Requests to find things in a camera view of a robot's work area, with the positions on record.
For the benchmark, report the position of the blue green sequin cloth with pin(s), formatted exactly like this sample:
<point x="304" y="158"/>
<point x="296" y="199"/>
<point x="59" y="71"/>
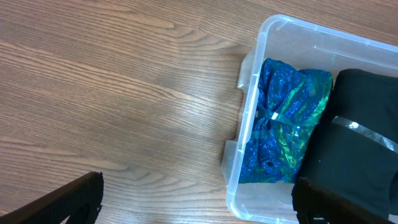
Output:
<point x="289" y="106"/>

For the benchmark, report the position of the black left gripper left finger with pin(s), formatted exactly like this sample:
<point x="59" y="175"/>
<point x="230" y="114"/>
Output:
<point x="76" y="202"/>

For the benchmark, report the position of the clear plastic container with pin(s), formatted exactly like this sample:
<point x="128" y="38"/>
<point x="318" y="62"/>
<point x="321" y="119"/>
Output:
<point x="302" y="45"/>

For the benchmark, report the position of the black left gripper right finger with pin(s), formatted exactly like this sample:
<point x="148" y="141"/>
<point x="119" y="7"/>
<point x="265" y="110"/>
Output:
<point x="310" y="201"/>

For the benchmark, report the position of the black banded cloth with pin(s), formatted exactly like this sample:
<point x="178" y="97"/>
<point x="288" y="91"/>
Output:
<point x="353" y="150"/>

